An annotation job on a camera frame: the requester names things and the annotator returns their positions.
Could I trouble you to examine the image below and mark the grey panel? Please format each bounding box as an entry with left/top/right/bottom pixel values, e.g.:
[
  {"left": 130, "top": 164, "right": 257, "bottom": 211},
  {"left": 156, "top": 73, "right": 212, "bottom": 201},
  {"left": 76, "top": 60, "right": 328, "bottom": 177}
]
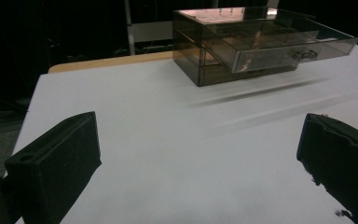
[{"left": 131, "top": 21, "right": 174, "bottom": 44}]

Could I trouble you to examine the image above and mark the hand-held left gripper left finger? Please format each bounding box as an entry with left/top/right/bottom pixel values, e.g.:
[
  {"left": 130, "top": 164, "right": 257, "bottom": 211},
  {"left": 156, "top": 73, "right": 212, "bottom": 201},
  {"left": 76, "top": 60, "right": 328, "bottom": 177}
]
[{"left": 4, "top": 111, "right": 103, "bottom": 224}]

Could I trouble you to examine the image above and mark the white table mat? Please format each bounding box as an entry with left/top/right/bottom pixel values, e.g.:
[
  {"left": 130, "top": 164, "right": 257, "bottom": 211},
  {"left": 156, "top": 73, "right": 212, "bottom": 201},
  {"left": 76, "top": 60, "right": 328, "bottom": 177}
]
[{"left": 12, "top": 45, "right": 358, "bottom": 224}]

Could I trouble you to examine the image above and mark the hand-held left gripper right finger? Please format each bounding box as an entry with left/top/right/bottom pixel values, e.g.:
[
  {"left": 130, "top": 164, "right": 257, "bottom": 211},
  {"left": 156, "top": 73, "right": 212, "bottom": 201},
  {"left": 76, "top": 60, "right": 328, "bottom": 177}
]
[{"left": 296, "top": 113, "right": 358, "bottom": 224}]

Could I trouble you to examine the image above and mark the smoky clear acrylic drawer cabinet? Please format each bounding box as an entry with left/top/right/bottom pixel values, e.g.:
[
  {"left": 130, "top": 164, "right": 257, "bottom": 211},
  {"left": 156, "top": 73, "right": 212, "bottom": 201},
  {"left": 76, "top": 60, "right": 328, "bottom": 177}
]
[{"left": 172, "top": 7, "right": 317, "bottom": 88}]

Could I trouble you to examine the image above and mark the grey metal stand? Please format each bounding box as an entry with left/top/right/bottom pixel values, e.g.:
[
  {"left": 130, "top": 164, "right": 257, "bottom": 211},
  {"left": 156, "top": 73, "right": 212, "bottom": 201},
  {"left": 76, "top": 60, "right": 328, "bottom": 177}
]
[{"left": 123, "top": 0, "right": 137, "bottom": 57}]

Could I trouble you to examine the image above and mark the smoky clear acrylic open drawer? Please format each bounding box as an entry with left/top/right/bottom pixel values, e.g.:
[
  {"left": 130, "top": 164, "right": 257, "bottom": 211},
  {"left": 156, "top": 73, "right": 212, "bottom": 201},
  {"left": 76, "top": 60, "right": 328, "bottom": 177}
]
[{"left": 200, "top": 17, "right": 358, "bottom": 75}]

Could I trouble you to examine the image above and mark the smoky clear acrylic closed drawer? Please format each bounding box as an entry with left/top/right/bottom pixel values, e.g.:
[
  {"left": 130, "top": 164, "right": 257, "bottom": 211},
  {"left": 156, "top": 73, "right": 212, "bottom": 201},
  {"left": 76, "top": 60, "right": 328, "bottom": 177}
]
[{"left": 199, "top": 63, "right": 300, "bottom": 87}]

